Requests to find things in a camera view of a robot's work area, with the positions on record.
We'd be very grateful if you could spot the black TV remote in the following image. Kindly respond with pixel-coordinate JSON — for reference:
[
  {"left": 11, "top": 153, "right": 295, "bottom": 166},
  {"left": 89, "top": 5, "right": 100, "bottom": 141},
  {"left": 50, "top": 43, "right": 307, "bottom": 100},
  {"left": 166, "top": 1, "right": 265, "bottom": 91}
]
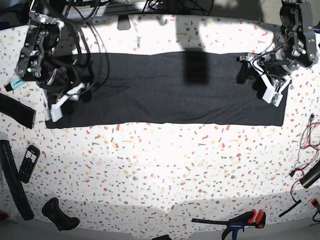
[{"left": 18, "top": 145, "right": 40, "bottom": 184}]

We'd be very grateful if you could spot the long black bar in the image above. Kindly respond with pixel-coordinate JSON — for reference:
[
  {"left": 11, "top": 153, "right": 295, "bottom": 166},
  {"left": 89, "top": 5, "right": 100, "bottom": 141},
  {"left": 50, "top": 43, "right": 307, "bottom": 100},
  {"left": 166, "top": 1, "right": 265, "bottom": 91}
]
[{"left": 0, "top": 139, "right": 35, "bottom": 221}]

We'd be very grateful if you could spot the black monitor stand foot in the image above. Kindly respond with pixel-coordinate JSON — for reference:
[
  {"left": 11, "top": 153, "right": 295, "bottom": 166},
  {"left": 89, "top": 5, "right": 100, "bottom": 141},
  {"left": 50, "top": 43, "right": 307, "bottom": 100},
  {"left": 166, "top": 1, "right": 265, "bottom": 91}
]
[{"left": 117, "top": 14, "right": 131, "bottom": 31}]

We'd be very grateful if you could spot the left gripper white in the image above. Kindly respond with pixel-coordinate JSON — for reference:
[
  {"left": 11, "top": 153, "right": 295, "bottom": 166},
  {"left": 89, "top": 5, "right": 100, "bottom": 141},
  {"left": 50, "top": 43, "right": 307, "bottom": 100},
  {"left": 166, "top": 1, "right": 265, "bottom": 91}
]
[{"left": 236, "top": 53, "right": 291, "bottom": 107}]

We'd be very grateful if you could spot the black cylinder right edge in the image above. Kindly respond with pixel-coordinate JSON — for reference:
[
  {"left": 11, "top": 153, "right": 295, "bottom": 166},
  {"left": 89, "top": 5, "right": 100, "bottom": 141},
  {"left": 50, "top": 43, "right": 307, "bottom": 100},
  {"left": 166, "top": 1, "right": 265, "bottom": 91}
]
[{"left": 300, "top": 165, "right": 320, "bottom": 189}]

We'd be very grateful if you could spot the small red connector block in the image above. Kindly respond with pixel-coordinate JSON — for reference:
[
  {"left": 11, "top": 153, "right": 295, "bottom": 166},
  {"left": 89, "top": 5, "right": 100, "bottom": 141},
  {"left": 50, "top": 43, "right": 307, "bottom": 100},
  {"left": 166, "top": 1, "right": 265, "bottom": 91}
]
[{"left": 310, "top": 198, "right": 320, "bottom": 208}]

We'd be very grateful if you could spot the blue highlighter marker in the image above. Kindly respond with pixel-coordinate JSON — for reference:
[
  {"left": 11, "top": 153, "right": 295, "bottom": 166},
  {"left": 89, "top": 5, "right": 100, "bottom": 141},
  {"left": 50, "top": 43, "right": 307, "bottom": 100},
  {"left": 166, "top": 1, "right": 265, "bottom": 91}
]
[{"left": 5, "top": 77, "right": 26, "bottom": 92}]

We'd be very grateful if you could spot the black folded cloth strip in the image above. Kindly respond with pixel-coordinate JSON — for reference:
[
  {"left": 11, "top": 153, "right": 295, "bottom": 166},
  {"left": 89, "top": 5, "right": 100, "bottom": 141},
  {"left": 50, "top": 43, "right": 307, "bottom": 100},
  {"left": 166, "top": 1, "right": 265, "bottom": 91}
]
[{"left": 0, "top": 93, "right": 36, "bottom": 129}]

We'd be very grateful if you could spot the red wire bundle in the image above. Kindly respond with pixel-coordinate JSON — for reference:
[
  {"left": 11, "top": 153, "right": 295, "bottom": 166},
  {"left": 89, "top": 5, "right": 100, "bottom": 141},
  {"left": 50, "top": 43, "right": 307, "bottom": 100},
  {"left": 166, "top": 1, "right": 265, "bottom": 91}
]
[{"left": 289, "top": 114, "right": 320, "bottom": 201}]

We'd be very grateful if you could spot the dark grey T-shirt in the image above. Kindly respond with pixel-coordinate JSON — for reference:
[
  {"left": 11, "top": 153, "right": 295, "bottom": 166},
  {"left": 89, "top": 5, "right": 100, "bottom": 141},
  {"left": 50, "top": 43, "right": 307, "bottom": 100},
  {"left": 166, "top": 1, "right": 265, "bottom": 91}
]
[{"left": 45, "top": 51, "right": 287, "bottom": 129}]

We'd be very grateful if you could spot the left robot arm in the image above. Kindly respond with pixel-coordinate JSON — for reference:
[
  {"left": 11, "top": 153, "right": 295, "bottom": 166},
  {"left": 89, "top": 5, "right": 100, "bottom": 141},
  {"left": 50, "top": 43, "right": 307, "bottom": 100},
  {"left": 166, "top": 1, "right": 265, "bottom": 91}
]
[{"left": 237, "top": 0, "right": 318, "bottom": 107}]

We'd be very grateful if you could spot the black game controller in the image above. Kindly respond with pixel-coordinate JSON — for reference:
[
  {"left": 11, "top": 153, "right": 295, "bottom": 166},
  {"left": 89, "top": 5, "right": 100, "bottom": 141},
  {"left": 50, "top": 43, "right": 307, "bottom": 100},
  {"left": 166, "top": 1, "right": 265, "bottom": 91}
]
[{"left": 41, "top": 197, "right": 81, "bottom": 231}]

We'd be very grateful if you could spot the black cable bundle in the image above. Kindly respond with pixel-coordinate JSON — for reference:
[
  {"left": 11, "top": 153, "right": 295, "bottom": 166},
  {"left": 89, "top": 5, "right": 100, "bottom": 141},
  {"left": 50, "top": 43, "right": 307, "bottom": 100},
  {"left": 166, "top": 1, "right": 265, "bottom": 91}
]
[{"left": 141, "top": 0, "right": 216, "bottom": 15}]

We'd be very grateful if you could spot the red black clamp left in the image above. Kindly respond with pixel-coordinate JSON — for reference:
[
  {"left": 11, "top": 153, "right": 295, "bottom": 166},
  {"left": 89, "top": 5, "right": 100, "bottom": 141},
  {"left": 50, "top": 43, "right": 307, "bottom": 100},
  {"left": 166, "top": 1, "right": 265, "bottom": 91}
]
[{"left": 0, "top": 211, "right": 10, "bottom": 222}]

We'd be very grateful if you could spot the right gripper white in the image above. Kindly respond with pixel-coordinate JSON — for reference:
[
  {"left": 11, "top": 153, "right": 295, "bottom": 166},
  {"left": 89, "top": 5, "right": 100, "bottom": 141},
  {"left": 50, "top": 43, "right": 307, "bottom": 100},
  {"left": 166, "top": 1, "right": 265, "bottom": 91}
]
[{"left": 44, "top": 83, "right": 92, "bottom": 122}]

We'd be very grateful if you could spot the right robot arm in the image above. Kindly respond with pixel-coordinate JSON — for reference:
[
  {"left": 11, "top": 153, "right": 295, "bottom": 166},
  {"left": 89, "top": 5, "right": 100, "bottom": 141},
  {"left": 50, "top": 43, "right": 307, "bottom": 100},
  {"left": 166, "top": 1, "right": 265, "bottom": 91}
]
[{"left": 15, "top": 0, "right": 105, "bottom": 122}]

